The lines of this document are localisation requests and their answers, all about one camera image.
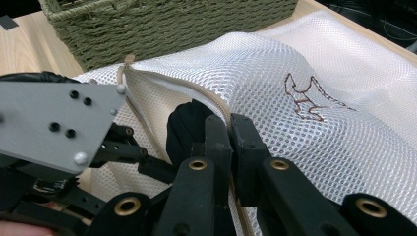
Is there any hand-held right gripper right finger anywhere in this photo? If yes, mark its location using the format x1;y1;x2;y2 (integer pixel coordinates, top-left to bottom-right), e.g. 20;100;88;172
230;113;362;236

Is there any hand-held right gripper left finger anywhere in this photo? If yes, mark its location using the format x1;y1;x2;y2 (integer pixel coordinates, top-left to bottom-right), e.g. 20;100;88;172
153;114;234;236

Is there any black cloth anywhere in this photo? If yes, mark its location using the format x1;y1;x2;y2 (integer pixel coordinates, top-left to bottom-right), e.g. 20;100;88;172
165;99;215;171

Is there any white mesh laundry bag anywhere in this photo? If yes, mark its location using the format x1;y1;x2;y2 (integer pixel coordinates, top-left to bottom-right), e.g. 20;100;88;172
73;9;417;236

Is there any green woven basket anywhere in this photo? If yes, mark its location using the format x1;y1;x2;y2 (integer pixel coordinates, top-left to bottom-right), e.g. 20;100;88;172
38;0;299;72

